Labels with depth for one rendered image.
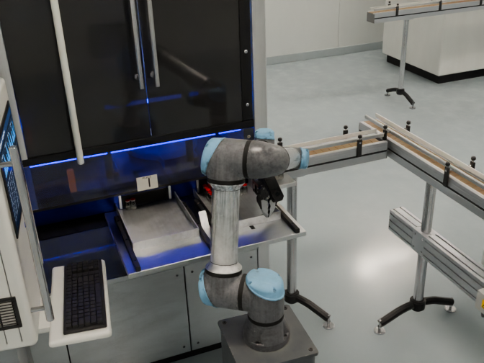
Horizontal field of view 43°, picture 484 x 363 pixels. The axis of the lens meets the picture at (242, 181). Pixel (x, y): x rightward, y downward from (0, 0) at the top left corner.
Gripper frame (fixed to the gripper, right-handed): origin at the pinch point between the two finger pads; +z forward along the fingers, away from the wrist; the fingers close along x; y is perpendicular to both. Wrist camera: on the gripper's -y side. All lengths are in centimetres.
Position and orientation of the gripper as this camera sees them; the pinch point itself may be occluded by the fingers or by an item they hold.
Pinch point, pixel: (268, 215)
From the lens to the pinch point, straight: 244.4
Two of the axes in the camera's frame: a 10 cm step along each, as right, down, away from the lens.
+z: 0.4, 9.0, 4.4
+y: -3.6, -4.0, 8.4
